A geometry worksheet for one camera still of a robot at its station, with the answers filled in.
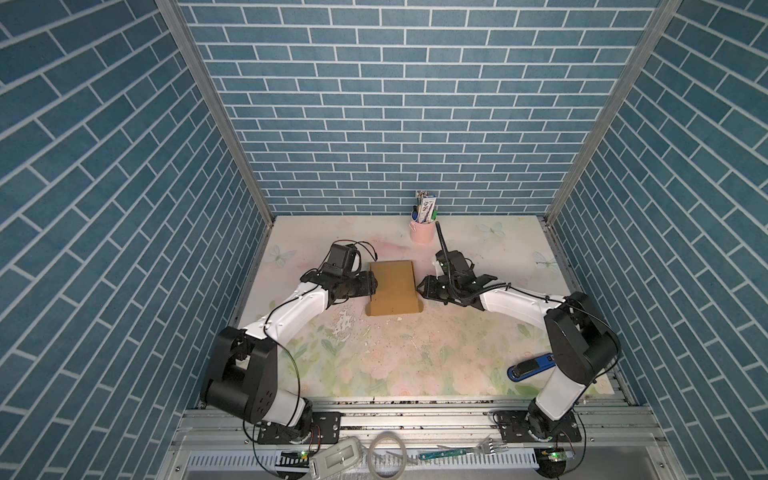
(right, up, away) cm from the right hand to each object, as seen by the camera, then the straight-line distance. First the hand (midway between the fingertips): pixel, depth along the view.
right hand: (417, 286), depth 91 cm
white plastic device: (-20, -37, -23) cm, 48 cm away
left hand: (-14, +1, -3) cm, 14 cm away
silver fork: (+15, -36, -20) cm, 44 cm away
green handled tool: (+2, -37, -22) cm, 43 cm away
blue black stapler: (+30, -20, -13) cm, 38 cm away
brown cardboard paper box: (-7, -2, +2) cm, 7 cm away
